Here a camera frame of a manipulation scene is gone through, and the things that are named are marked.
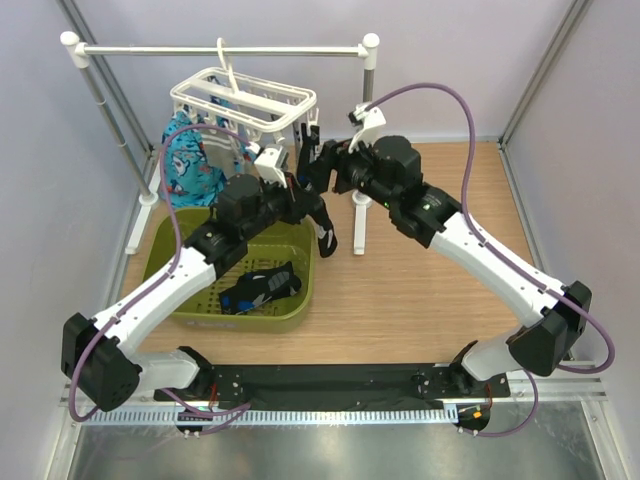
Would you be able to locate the green plastic basket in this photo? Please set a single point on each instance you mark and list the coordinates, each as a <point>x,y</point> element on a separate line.
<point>279,244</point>

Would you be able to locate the black patterned sock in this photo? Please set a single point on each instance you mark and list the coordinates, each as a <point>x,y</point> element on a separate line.
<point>257,288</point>
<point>325,231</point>

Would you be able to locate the white clip sock hanger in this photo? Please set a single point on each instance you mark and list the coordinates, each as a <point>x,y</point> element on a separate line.
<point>263,106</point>

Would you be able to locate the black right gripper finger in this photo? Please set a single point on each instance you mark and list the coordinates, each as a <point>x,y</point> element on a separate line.
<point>316,168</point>
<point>344,182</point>

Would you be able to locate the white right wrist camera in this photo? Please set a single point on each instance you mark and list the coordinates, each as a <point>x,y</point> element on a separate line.
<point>367,120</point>

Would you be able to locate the white metal drying rack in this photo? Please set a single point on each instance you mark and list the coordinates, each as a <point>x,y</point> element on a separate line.
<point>83,54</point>

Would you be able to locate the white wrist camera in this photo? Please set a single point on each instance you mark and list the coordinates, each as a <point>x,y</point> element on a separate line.
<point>367,120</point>
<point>270,162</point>

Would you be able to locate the blue shark pattern sock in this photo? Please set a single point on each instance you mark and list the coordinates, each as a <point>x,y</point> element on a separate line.
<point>191,180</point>

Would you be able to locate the aluminium slotted rail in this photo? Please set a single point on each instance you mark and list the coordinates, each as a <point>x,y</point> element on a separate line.
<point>173,415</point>

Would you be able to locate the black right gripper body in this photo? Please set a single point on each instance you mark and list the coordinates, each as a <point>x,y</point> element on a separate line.
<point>358,163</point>

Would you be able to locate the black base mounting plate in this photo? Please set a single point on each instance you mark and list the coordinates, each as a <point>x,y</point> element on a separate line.
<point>338,388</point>

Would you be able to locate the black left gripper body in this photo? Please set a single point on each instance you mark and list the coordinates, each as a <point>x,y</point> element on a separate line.
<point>281,204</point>

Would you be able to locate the grey striped sock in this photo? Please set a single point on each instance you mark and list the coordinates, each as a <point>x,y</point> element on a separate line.
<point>222,152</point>

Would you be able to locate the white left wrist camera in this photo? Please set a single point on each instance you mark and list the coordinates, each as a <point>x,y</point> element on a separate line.
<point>270,162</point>

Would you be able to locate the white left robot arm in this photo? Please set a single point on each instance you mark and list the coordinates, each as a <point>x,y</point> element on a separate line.
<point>100,354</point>

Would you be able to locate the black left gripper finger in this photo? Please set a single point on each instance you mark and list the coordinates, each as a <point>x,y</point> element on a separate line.
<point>302,191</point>
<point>313,205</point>

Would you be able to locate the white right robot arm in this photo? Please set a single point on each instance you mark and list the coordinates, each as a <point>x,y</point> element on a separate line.
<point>552,315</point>

